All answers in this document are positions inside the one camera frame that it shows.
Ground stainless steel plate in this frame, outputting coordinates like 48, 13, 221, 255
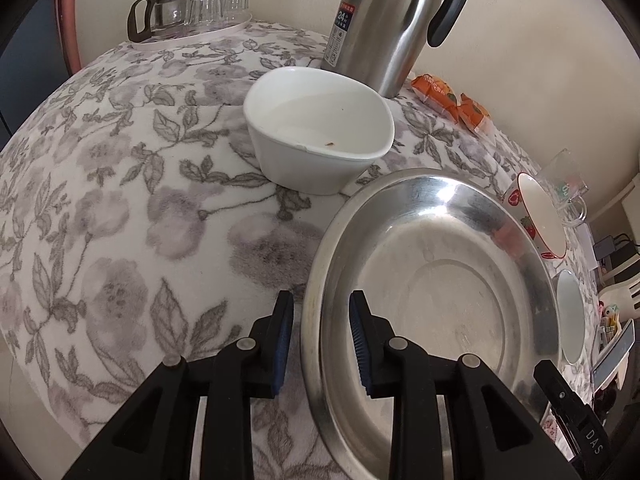
301, 167, 563, 480

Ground small white plate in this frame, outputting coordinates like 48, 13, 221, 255
555, 269, 587, 365

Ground black power adapter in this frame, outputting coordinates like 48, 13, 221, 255
592, 234, 640, 261

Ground white ceramic bowl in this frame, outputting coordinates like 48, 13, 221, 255
243, 66, 396, 196

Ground clear drinking glass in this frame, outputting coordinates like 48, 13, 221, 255
220, 0, 250, 23
185, 0, 222, 27

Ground red-rimmed strawberry print bowl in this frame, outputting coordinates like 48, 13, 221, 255
501, 172, 568, 259

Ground orange snack packet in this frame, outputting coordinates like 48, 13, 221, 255
457, 92, 493, 135
411, 74, 458, 116

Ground glass teapot with brown handle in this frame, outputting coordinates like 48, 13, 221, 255
127, 0, 191, 43

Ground grey rectangular box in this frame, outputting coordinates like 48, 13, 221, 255
592, 320, 636, 391

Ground white plastic chair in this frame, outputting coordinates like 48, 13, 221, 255
597, 280, 640, 321

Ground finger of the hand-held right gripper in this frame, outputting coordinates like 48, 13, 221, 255
533, 360, 611, 476

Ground white round tray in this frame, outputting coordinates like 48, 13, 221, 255
131, 12, 253, 51

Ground stainless steel thermos jug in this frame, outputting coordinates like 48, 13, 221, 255
320, 0, 472, 99

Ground clear glass mug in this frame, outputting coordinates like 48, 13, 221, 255
537, 149, 590, 226

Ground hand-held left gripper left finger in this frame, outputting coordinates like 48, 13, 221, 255
62, 290, 296, 480

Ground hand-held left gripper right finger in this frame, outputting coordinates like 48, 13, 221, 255
348, 290, 583, 480

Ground dark cabinet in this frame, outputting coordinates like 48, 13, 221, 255
0, 0, 68, 146

